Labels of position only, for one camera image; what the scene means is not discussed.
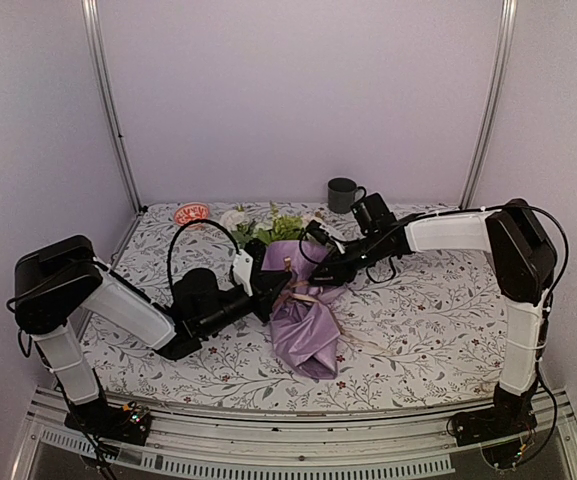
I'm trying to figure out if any front aluminium rail base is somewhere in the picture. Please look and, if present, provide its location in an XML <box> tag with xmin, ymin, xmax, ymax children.
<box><xmin>10</xmin><ymin>385</ymin><xmax>577</xmax><ymax>480</ymax></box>

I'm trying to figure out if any green white flower sprig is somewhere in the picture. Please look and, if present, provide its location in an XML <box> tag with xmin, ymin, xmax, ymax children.
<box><xmin>232</xmin><ymin>202</ymin><xmax>324</xmax><ymax>247</ymax></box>

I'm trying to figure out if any white rose long stem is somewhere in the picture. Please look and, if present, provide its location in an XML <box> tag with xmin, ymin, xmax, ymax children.
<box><xmin>219</xmin><ymin>205</ymin><xmax>255</xmax><ymax>237</ymax></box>

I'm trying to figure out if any beige raffia ribbon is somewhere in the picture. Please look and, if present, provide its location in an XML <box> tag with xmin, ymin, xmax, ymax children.
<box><xmin>272</xmin><ymin>254</ymin><xmax>399</xmax><ymax>356</ymax></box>

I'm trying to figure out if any red patterned ceramic bowl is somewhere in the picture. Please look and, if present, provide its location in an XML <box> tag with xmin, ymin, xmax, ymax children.
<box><xmin>173</xmin><ymin>202</ymin><xmax>211</xmax><ymax>227</ymax></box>

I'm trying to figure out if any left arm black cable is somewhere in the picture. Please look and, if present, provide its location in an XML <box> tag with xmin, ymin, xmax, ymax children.
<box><xmin>166</xmin><ymin>218</ymin><xmax>242</xmax><ymax>301</ymax></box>

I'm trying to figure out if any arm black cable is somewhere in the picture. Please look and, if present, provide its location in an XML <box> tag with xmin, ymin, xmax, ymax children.
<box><xmin>297</xmin><ymin>204</ymin><xmax>569</xmax><ymax>451</ymax></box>
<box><xmin>166</xmin><ymin>218</ymin><xmax>242</xmax><ymax>301</ymax></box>

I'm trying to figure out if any right aluminium frame post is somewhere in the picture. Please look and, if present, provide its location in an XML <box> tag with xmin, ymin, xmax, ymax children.
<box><xmin>459</xmin><ymin>0</ymin><xmax>518</xmax><ymax>209</ymax></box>

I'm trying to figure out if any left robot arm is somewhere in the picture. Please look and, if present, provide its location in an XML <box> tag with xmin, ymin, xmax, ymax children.
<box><xmin>7</xmin><ymin>235</ymin><xmax>291</xmax><ymax>434</ymax></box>

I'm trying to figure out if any purple pink wrapping paper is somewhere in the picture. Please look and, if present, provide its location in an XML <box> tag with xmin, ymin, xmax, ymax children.
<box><xmin>262</xmin><ymin>240</ymin><xmax>345</xmax><ymax>380</ymax></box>

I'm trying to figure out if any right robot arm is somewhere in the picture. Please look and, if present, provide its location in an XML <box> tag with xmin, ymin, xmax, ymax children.
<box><xmin>292</xmin><ymin>193</ymin><xmax>560</xmax><ymax>445</ymax></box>

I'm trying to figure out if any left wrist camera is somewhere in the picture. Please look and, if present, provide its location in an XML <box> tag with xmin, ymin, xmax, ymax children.
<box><xmin>231</xmin><ymin>250</ymin><xmax>253</xmax><ymax>297</ymax></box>

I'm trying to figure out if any left aluminium frame post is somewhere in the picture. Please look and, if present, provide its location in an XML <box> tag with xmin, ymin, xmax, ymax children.
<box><xmin>81</xmin><ymin>0</ymin><xmax>143</xmax><ymax>214</ymax></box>

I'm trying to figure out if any aluminium frame post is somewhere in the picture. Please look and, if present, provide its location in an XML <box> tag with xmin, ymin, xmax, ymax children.
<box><xmin>81</xmin><ymin>0</ymin><xmax>143</xmax><ymax>214</ymax></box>
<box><xmin>459</xmin><ymin>0</ymin><xmax>518</xmax><ymax>209</ymax></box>

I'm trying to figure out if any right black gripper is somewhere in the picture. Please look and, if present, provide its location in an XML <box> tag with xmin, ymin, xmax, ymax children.
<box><xmin>307</xmin><ymin>232</ymin><xmax>384</xmax><ymax>287</ymax></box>

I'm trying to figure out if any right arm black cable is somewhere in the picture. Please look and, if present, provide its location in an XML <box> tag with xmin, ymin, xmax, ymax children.
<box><xmin>297</xmin><ymin>204</ymin><xmax>569</xmax><ymax>451</ymax></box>

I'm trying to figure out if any dark grey metal mug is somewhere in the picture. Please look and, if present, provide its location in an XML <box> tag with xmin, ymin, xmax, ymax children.
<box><xmin>327</xmin><ymin>177</ymin><xmax>366</xmax><ymax>214</ymax></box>

